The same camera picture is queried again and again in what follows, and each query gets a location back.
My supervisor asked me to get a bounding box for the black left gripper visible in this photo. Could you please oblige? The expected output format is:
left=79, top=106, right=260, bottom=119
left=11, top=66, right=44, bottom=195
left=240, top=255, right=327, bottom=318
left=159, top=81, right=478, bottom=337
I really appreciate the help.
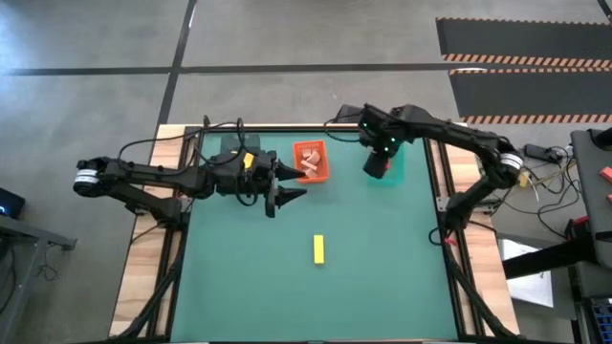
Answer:
left=211, top=149, right=309, bottom=220

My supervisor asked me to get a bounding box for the natural wooden arch block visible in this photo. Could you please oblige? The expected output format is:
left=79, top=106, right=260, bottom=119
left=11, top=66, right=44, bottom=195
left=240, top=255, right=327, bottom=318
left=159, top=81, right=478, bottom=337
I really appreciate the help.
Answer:
left=299, top=160, right=321, bottom=180

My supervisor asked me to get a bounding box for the orange perforated plastic basket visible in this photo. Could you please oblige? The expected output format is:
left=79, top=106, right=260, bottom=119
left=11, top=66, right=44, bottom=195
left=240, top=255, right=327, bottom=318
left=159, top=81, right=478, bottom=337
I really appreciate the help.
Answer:
left=292, top=139, right=332, bottom=185

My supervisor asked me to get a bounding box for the grey translucent plastic bin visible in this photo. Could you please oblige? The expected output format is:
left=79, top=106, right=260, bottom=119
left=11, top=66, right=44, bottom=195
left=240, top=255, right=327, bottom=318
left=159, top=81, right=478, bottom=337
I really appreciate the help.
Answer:
left=218, top=133, right=264, bottom=192

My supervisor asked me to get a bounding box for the long yellow block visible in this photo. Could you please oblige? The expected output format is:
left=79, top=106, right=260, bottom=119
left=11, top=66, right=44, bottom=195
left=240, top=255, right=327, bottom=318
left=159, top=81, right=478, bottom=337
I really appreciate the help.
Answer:
left=313, top=233, right=326, bottom=266

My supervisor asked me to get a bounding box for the black power strip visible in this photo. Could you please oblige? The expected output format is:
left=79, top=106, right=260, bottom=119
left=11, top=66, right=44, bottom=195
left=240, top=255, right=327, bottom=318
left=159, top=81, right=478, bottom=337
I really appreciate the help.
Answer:
left=522, top=142, right=564, bottom=164

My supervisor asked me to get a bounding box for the black hazard striped floor mat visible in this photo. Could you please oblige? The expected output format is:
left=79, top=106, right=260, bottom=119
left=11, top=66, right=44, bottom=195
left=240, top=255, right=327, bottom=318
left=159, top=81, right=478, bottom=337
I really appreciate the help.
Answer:
left=435, top=17, right=612, bottom=67
left=448, top=68, right=612, bottom=125

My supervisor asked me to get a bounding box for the white paper sheet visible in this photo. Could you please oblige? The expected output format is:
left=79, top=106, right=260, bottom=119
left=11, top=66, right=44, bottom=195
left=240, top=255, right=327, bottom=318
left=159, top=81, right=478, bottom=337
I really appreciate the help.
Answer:
left=500, top=238, right=556, bottom=309

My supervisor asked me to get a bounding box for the grey side desk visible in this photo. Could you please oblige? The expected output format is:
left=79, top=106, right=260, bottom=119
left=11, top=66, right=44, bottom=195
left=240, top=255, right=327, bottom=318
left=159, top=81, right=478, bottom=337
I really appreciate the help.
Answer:
left=570, top=127, right=612, bottom=269

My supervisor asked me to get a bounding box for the grey metal side table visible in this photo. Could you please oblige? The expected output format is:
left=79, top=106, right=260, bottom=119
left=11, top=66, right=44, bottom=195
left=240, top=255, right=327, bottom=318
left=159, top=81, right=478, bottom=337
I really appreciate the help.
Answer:
left=0, top=214, right=78, bottom=332

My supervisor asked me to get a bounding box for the black box blue light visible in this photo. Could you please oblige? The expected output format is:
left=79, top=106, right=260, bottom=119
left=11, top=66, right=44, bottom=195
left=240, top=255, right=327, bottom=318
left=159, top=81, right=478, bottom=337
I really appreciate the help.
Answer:
left=0, top=186, right=27, bottom=221

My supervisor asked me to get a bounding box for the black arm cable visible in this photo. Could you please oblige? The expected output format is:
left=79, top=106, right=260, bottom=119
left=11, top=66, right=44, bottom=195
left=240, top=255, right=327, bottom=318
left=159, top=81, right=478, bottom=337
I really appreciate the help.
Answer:
left=116, top=114, right=248, bottom=166

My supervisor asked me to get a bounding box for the black aluminium rig frame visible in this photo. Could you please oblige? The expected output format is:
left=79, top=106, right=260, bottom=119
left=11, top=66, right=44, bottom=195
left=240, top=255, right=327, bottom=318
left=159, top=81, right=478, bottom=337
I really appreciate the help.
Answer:
left=111, top=124, right=521, bottom=343

